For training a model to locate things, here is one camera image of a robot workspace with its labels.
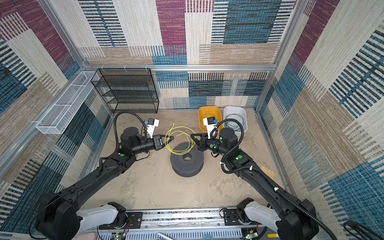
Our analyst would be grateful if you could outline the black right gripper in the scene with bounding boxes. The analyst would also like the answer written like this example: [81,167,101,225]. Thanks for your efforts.
[190,132,228,157]

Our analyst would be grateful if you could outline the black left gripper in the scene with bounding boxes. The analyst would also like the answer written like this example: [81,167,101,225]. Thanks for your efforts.
[130,134,173,157]

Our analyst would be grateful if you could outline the yellow cable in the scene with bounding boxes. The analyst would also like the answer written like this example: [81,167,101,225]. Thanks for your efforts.
[164,123,196,156]

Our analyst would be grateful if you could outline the dark grey cable spool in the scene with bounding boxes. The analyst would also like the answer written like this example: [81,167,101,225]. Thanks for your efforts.
[170,146,204,178]

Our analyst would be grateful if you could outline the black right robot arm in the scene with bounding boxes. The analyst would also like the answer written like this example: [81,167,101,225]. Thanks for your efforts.
[190,118,337,240]

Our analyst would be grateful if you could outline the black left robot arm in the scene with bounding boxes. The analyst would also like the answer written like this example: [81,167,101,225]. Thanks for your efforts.
[30,119,174,240]

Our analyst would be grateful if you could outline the yellow plastic bin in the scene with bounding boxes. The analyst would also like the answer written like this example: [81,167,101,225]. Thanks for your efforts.
[198,106,223,133]

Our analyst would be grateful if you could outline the white plastic bin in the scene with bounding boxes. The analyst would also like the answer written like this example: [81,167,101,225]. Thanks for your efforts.
[223,106,248,136]

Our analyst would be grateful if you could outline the black mesh shelf rack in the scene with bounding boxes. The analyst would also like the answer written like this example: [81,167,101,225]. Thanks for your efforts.
[91,68,160,114]

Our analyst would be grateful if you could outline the yellow handheld device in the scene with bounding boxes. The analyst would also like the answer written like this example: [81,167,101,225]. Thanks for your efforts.
[260,166,276,180]

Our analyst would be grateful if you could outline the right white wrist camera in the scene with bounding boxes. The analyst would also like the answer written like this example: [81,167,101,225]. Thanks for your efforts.
[203,117,219,139]

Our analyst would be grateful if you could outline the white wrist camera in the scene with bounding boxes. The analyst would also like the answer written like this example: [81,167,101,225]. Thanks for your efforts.
[203,117,219,139]
[145,118,160,139]

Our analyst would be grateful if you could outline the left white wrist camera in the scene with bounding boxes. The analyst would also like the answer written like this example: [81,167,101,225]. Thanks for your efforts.
[145,118,160,139]

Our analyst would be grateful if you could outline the green cable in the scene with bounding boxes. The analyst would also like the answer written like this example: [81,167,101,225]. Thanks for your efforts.
[224,113,244,132]

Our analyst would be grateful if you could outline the aluminium mounting rail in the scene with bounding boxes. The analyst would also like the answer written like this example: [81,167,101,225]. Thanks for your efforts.
[53,205,307,240]

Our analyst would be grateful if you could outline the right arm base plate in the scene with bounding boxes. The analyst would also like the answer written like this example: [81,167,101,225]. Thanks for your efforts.
[219,208,260,226]

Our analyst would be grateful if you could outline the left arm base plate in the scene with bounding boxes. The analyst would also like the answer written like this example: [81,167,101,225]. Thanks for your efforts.
[99,212,143,230]

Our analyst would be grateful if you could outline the white wire mesh tray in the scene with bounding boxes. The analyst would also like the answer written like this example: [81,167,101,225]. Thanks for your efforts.
[36,71,95,135]

